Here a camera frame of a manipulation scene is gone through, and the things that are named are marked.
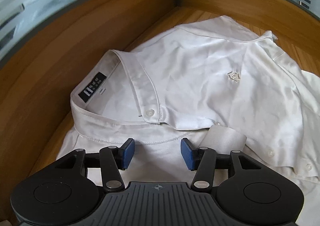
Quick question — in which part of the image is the beige satin shirt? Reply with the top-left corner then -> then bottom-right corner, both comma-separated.
59,16 -> 319,225

